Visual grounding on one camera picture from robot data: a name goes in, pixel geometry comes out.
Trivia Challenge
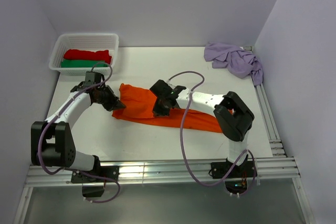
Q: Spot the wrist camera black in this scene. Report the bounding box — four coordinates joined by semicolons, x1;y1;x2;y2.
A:
150;80;186;100
78;71;105;90

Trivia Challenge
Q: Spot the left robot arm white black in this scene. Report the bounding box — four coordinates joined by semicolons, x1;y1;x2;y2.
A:
31;87;126;182

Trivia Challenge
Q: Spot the orange t shirt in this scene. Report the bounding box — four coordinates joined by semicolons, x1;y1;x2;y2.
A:
112;83;222;133

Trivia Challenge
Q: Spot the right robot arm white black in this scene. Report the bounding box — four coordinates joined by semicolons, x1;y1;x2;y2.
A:
150;88;255;177

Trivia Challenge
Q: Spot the green rolled t shirt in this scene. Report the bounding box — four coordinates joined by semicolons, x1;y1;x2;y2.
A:
60;59;108;68

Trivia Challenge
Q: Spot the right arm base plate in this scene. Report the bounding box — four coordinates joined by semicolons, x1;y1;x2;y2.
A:
209;161;257;179

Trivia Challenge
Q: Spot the aluminium rail frame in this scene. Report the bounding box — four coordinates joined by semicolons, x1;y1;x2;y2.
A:
15;47;316;223

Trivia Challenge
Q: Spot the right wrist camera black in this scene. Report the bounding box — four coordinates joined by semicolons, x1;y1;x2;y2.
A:
150;80;186;100

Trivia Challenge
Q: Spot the lilac t shirt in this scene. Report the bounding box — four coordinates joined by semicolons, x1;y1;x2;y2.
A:
204;42;264;86

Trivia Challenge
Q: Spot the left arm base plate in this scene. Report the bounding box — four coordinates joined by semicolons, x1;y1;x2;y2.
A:
71;166;119;184

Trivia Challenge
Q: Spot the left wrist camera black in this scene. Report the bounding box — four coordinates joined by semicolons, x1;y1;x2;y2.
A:
78;71;105;90

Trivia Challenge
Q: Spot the red rolled t shirt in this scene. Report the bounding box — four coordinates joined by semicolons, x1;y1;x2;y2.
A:
64;49;112;64

